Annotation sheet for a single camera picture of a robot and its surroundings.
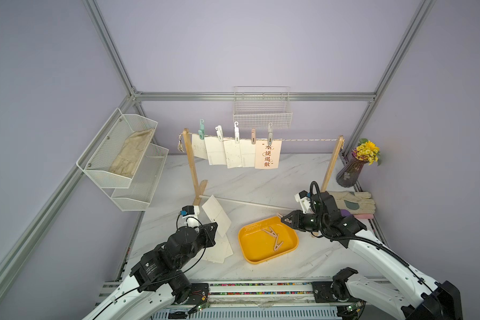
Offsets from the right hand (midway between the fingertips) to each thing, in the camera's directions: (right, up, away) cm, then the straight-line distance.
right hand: (284, 223), depth 77 cm
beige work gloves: (+40, +5, +21) cm, 45 cm away
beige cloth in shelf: (-63, +30, +5) cm, 70 cm away
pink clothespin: (-2, +3, +1) cm, 4 cm away
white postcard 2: (-22, -14, +7) cm, 27 cm away
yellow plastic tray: (-6, -9, +9) cm, 14 cm away
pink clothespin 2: (-2, -11, +7) cm, 13 cm away
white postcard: (-26, +4, -3) cm, 27 cm away
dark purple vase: (+37, +19, +23) cm, 48 cm away
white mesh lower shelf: (-65, +9, +13) cm, 67 cm away
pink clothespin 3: (-4, -7, +11) cm, 13 cm away
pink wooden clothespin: (-12, +37, +15) cm, 42 cm away
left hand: (-26, 0, -7) cm, 26 cm away
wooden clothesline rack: (-40, +12, +28) cm, 51 cm away
